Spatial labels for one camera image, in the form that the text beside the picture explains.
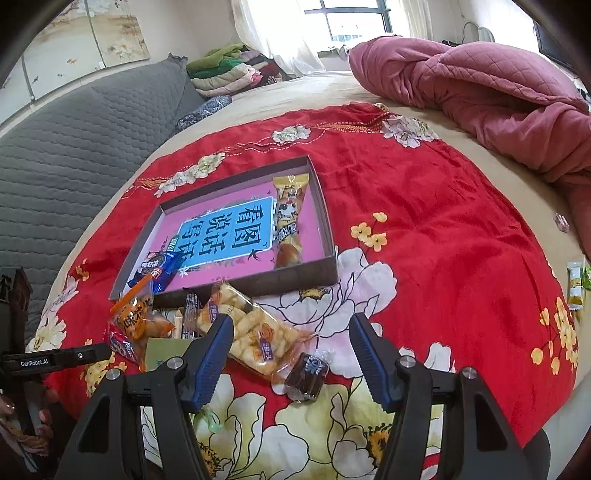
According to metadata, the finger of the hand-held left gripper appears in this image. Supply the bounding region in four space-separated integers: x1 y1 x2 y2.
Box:
58 342 114 371

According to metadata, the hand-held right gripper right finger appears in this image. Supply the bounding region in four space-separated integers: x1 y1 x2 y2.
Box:
348 314 527 480

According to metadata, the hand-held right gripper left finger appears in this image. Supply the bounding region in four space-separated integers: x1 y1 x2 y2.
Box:
55 314 236 480

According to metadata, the red white snack packet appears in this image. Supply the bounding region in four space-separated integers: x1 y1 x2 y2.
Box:
106 323 146 370

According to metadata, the green label pastry packet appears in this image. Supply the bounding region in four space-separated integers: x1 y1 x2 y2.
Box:
145 337 204 372

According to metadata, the light green candy packet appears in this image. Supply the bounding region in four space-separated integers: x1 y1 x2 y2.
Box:
194 406 227 435

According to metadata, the clear rice cracker packet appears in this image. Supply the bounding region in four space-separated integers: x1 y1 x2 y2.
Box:
196 281 319 381

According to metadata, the orange peanut packet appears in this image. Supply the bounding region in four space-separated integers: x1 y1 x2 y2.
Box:
110 279 176 342

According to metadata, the dark brownie packet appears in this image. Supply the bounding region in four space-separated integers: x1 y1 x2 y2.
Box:
272 351 335 404

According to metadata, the blue cookie packet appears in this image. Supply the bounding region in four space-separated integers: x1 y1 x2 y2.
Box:
128 251 185 294

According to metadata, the grey cardboard box pink inside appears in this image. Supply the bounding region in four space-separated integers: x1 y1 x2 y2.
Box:
108 156 340 308

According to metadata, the person's left hand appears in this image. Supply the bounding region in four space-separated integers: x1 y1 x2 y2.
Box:
0 399 58 441

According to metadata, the brown chocolate bar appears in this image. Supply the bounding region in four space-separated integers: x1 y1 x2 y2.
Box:
182 293 201 340

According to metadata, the red floral blanket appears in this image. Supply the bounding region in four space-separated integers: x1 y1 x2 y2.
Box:
28 102 580 480

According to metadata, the grey quilted headboard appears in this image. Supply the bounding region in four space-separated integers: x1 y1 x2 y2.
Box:
0 54 206 352

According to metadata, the yellow bread packet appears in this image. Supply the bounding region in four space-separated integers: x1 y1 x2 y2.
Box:
271 172 309 271

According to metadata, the yellow white snack packet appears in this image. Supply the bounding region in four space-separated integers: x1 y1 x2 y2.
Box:
566 261 587 311

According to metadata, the dark patterned cloth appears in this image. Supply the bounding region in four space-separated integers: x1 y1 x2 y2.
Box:
175 95 233 132

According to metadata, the beige bed sheet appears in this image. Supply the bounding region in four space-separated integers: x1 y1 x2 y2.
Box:
28 69 591 480

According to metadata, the pile of folded clothes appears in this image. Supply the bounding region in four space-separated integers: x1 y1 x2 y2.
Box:
186 42 289 99

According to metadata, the pink quilt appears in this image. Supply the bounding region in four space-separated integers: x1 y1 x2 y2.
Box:
347 36 591 259

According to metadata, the white curtain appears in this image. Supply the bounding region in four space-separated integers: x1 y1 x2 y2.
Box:
231 0 324 77

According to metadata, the window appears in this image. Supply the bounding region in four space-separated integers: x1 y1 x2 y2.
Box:
302 0 409 47

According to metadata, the floral wall panel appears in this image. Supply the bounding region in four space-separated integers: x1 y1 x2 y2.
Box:
0 0 153 125

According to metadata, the black wall television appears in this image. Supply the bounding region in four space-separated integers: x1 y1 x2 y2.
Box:
533 21 578 75

